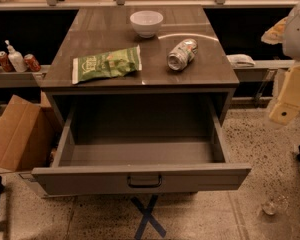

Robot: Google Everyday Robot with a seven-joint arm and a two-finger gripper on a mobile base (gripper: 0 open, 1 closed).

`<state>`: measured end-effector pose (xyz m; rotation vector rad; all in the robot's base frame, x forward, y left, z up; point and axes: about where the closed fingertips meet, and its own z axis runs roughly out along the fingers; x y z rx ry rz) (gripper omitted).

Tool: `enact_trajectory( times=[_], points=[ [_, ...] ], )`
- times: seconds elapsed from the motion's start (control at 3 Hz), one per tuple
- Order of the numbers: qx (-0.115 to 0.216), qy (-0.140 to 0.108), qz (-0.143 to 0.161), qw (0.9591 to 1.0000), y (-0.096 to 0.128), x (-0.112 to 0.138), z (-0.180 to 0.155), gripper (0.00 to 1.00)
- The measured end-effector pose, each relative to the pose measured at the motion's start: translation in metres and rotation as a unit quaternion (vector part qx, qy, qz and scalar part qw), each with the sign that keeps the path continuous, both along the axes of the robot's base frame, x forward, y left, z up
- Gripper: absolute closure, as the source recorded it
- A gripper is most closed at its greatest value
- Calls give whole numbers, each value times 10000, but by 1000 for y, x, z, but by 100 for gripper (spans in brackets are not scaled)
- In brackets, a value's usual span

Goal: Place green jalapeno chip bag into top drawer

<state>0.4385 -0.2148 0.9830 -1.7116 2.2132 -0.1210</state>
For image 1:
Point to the crushed silver soda can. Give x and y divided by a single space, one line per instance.
182 54

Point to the red soda can right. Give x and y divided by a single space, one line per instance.
32 62

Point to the open grey top drawer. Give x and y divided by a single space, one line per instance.
132 144

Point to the green jalapeno chip bag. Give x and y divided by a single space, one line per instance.
106 65

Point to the white pump bottle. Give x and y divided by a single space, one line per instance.
16 58

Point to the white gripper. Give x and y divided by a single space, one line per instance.
298 34

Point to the white ceramic bowl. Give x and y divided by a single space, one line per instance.
146 23

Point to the brown cardboard box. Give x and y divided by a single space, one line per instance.
27 133

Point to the grey low shelf left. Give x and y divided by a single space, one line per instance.
24 79

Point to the clear glass on floor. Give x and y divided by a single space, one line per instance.
275 205

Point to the red soda can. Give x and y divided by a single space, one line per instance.
5 63
32 62

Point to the red soda can left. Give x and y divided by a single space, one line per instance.
5 63

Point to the grey drawer cabinet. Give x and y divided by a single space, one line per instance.
102 29

